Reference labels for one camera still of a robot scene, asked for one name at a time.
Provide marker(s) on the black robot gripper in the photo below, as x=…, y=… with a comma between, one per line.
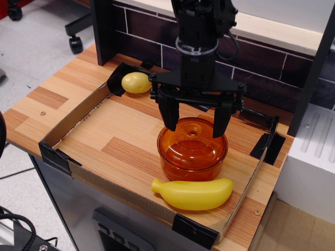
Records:
x=197, y=82

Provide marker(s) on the orange transparent pot lid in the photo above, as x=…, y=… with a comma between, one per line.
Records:
x=192, y=145

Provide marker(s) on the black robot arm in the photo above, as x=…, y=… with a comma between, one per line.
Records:
x=200, y=25

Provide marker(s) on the orange transparent plastic pot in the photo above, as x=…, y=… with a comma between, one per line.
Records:
x=192, y=167

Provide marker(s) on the yellow plastic potato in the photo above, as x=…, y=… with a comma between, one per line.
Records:
x=136, y=83

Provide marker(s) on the yellow plastic banana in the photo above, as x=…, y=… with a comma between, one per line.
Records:
x=194, y=195

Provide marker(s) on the cardboard fence with black tape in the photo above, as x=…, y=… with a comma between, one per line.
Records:
x=98, y=164

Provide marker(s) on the white toy sink counter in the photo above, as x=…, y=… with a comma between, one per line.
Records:
x=306, y=181

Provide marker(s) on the grey toy oven front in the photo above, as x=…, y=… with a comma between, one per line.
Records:
x=114, y=236

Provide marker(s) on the black office chair base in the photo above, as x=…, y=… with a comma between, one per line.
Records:
x=15, y=14

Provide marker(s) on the grey upright post right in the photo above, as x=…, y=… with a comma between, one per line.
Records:
x=313, y=76

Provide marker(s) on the black upright post left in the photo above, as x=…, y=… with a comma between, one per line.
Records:
x=103, y=19

